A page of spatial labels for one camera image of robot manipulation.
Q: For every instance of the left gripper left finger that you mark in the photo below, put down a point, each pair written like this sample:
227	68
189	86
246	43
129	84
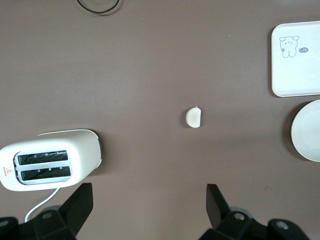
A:
75	210

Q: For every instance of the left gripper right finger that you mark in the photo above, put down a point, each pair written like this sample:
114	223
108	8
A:
220	215

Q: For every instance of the small white steamed bun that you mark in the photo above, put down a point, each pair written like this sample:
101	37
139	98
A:
193	117

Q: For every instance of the round cream plate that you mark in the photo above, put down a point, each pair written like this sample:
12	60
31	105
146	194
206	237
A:
307	130

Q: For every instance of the white two-slot toaster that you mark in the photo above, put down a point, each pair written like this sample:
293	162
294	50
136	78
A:
82	150

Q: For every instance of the cream rectangular rabbit tray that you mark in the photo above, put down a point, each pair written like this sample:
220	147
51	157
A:
295	75

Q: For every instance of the brown table cover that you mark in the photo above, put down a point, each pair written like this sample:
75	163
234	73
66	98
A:
150	62

